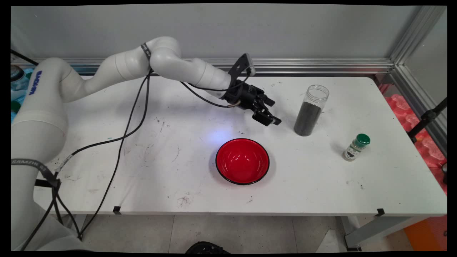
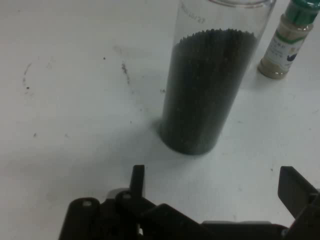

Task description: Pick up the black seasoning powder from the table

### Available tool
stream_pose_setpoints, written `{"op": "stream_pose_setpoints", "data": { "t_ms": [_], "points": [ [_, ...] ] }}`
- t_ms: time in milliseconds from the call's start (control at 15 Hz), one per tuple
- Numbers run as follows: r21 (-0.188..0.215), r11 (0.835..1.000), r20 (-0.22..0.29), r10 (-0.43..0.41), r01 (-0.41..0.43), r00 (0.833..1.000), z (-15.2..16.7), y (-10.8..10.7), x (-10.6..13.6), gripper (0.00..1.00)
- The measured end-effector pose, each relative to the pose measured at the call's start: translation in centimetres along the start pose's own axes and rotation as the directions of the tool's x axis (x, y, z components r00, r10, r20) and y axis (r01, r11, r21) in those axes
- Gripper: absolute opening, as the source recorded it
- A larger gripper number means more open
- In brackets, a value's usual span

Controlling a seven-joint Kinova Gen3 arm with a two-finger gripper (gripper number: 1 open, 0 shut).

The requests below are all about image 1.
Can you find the black round floor object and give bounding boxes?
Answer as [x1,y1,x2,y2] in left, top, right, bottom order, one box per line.
[185,242,231,254]

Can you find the red plastic wrapped packs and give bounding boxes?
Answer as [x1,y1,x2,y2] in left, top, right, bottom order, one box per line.
[378,84,447,196]

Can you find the clear bottle dark lid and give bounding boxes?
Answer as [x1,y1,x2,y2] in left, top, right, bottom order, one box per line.
[11,65,28,91]

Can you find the grey velcro cable strap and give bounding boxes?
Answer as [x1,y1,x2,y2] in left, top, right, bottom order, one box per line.
[11,158,61,188]

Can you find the small spice bottle green cap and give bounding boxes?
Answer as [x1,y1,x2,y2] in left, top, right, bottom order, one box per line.
[343,133,371,162]

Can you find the thin black cable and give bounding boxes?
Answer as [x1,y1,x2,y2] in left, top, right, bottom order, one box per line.
[54,73,240,240]

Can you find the black cable with white label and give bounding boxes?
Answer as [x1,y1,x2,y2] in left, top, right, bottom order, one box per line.
[20,70,250,251]

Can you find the grey metal table leg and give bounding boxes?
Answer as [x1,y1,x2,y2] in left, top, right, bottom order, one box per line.
[341,216,429,252]

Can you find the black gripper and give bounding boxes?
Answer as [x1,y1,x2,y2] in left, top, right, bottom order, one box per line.
[223,84,282,127]

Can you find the black tripod stand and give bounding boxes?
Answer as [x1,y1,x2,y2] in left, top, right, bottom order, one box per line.
[407,97,447,143]

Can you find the aluminium frame upright post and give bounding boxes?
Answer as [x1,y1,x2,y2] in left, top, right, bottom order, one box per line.
[389,5,447,66]

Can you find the clear plastic jar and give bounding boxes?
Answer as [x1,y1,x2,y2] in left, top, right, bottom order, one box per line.
[293,84,330,137]

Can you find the aluminium frame rail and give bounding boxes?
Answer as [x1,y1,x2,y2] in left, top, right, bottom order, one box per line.
[11,57,394,77]
[390,65,447,156]

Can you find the red bowl with black rim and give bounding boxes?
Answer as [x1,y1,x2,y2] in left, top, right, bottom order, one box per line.
[215,138,270,186]

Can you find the blue cloth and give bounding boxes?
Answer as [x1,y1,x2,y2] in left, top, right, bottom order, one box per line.
[11,68,34,124]

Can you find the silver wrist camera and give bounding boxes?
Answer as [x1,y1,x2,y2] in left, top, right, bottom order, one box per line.
[246,54,257,76]

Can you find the orange box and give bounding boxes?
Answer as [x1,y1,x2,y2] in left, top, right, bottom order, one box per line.
[403,216,447,251]

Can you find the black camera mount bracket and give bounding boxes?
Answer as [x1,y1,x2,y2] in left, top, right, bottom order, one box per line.
[228,54,252,78]

